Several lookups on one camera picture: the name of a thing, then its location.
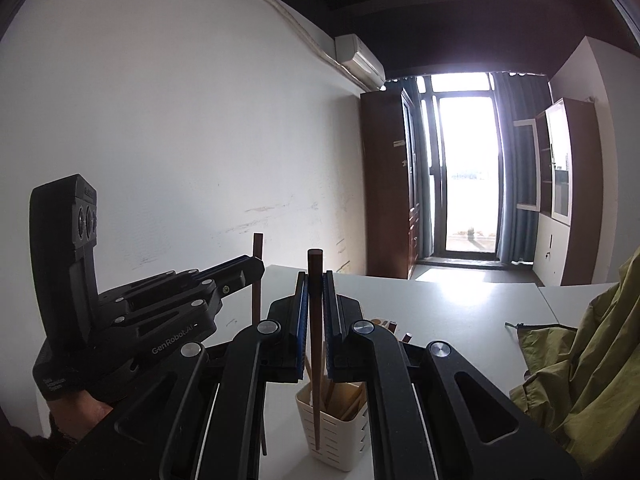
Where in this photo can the dark brown wooden wardrobe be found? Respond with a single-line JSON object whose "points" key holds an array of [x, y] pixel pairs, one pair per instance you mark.
{"points": [[392, 206]]}

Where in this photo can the glass door cabinet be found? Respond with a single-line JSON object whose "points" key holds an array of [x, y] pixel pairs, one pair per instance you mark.
{"points": [[568, 185]]}

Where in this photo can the balcony glass door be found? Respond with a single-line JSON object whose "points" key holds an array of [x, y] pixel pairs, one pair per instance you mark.
{"points": [[462, 166]]}

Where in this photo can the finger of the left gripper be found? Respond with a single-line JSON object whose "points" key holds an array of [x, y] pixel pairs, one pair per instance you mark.
{"points": [[234, 275]]}

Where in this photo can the dark blue curtain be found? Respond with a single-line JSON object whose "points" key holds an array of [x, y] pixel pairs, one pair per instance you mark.
{"points": [[518, 97]]}

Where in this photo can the white slotted utensil holder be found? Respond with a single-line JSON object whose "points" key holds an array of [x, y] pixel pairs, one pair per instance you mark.
{"points": [[340, 429]]}

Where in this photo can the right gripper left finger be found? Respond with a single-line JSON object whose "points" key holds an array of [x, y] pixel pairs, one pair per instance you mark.
{"points": [[196, 413]]}

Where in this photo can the white air conditioner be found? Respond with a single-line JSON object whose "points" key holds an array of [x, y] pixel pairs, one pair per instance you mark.
{"points": [[354, 55]]}

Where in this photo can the olive green jacket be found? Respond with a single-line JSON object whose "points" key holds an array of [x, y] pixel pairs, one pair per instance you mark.
{"points": [[583, 383]]}

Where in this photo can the person's left hand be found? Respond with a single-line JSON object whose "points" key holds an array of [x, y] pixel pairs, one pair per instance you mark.
{"points": [[77, 413]]}

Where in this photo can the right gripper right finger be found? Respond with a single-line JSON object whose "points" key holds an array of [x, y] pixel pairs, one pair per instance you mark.
{"points": [[432, 414]]}

